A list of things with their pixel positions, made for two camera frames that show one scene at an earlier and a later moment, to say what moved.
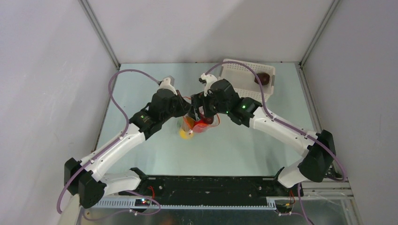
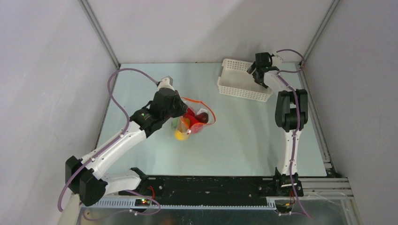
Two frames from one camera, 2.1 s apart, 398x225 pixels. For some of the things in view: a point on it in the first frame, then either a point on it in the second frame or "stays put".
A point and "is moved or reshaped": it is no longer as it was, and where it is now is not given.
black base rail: x=211 y=186 stays put
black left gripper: x=184 y=106 stays put
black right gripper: x=197 y=103 to x=259 y=71
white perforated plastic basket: x=243 y=79 stays put
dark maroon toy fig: x=209 y=120 is moved or reshaped
